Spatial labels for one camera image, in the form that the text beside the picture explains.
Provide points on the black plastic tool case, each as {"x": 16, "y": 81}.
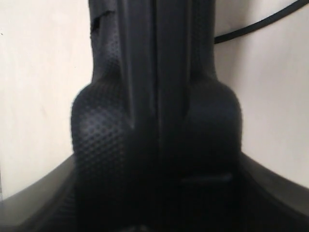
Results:
{"x": 157, "y": 137}

